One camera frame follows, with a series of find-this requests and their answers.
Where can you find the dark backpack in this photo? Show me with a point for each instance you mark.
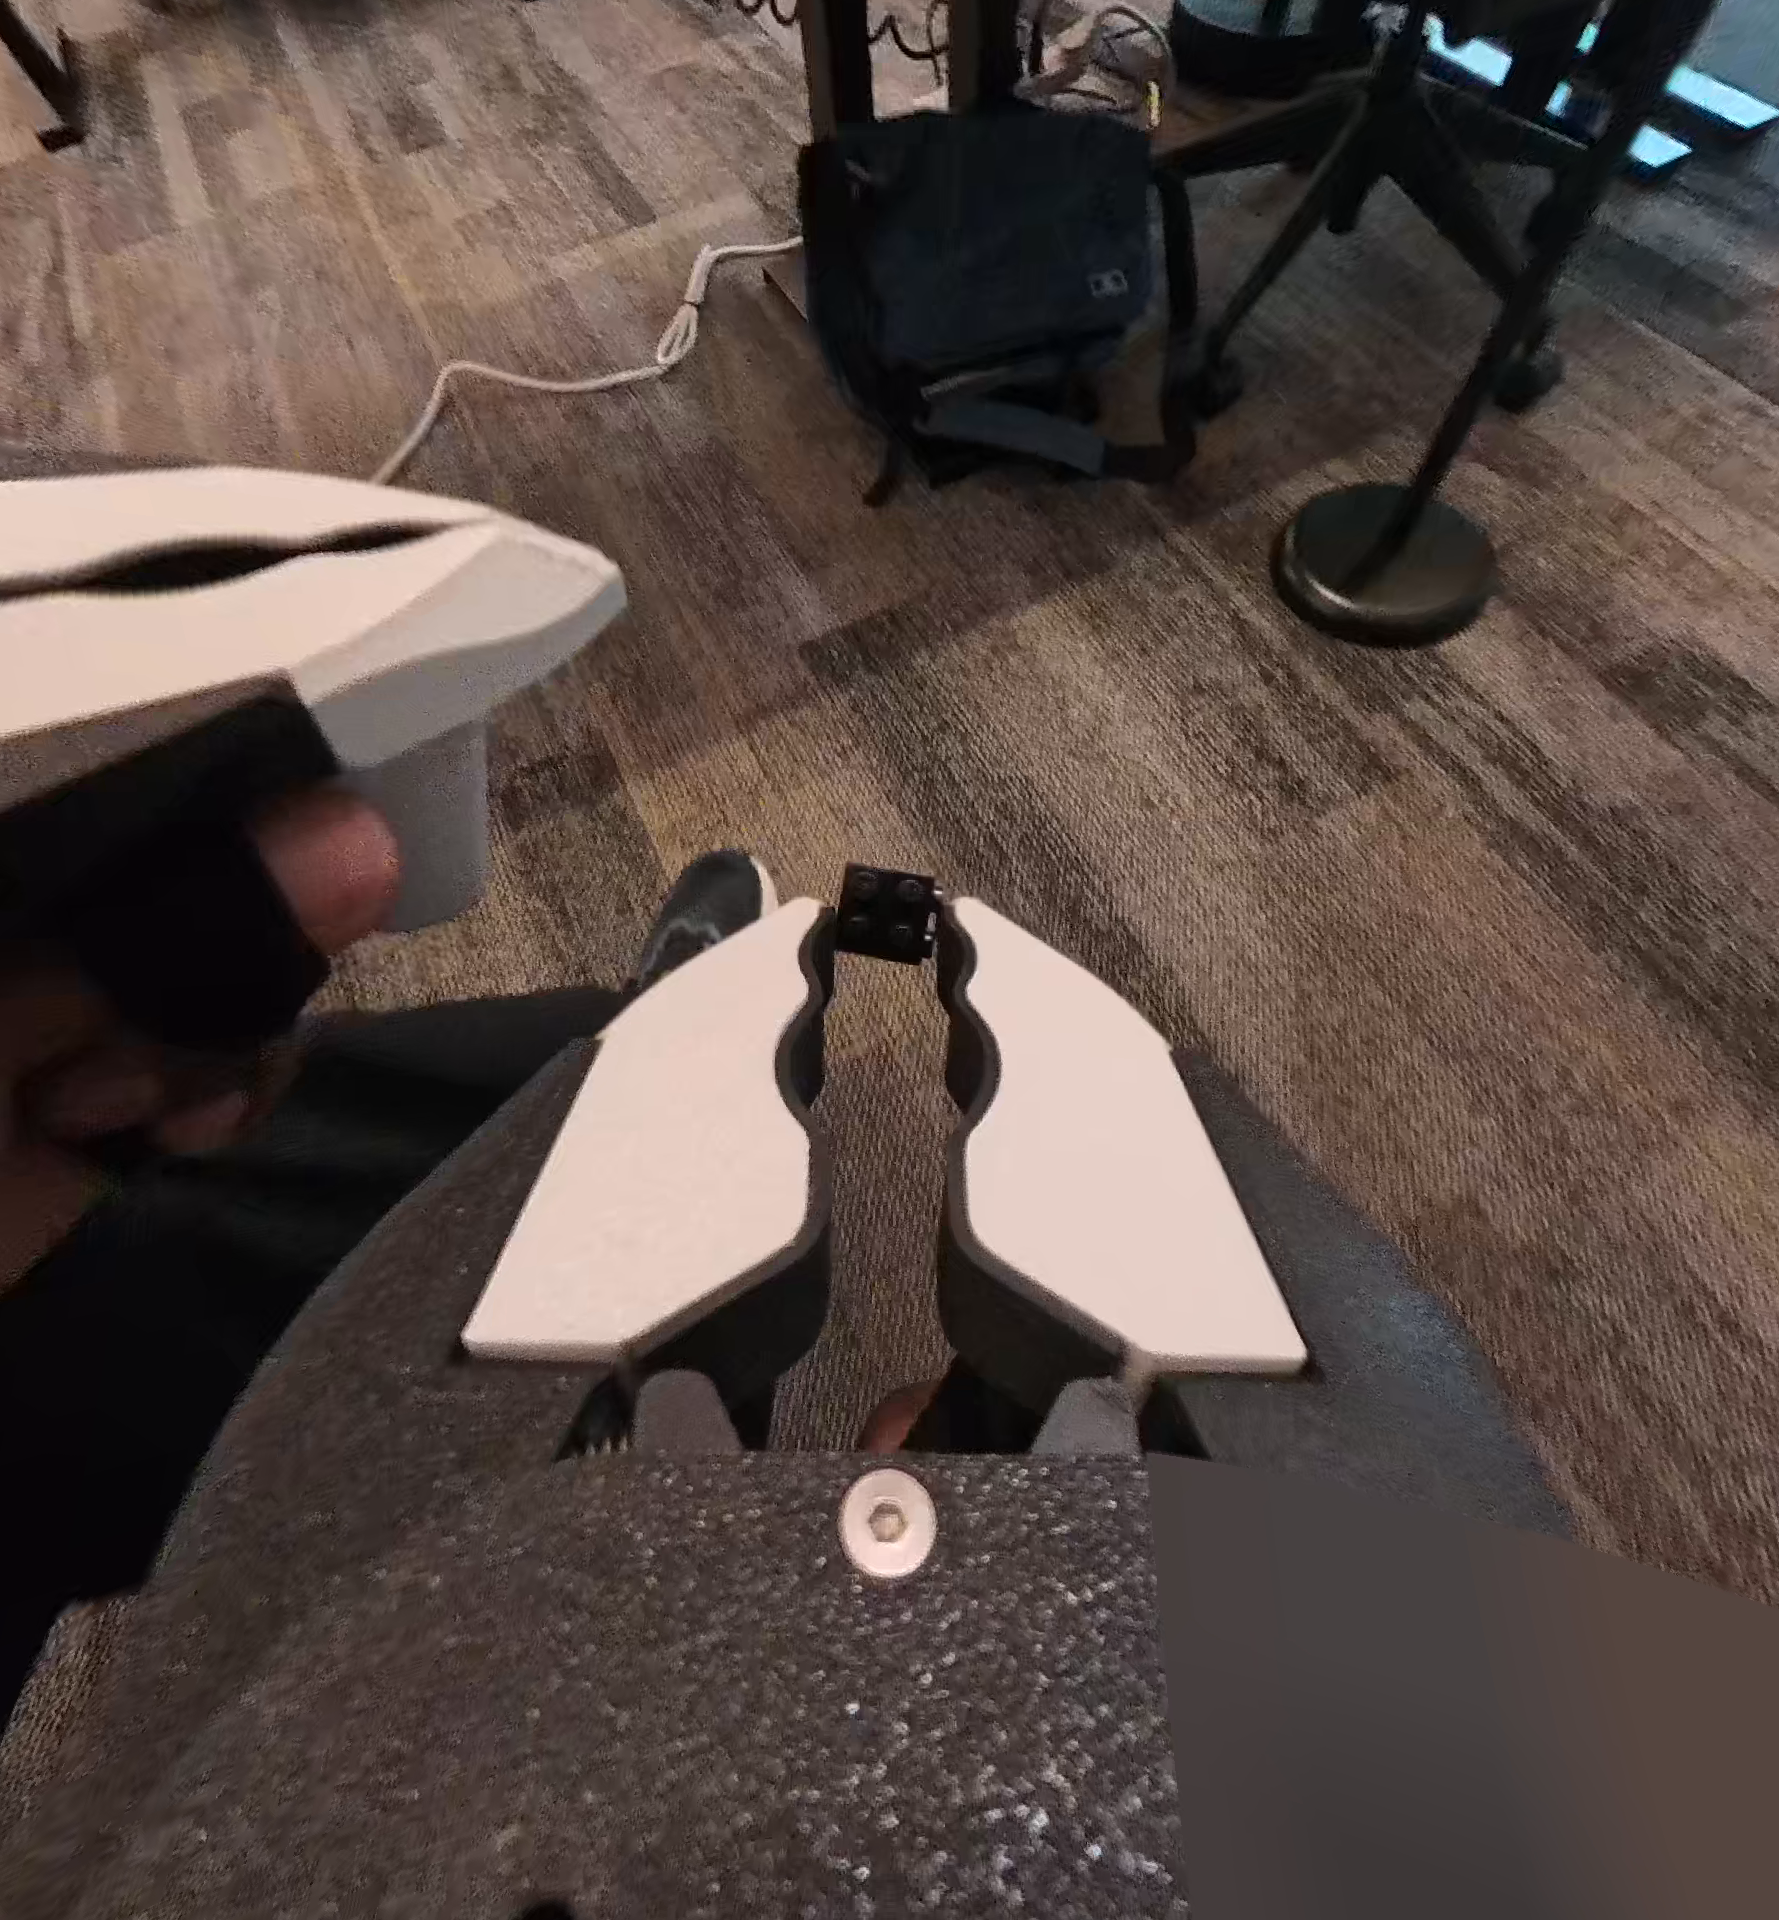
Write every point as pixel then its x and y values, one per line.
pixel 979 256

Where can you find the black round stand base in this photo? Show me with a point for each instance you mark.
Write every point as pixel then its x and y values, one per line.
pixel 1384 556

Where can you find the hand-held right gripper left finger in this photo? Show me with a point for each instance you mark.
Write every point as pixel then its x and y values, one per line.
pixel 647 1184

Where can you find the black square toy brick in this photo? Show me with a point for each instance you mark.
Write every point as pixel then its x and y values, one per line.
pixel 888 917

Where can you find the black swivel chair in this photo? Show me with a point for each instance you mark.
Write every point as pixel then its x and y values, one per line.
pixel 1444 152

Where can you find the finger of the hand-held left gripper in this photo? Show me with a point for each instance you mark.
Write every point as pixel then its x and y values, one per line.
pixel 154 517
pixel 303 630

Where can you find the person's black shoe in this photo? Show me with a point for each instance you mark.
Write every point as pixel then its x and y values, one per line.
pixel 701 917

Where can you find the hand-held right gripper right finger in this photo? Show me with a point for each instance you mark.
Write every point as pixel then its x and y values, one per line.
pixel 1112 1200

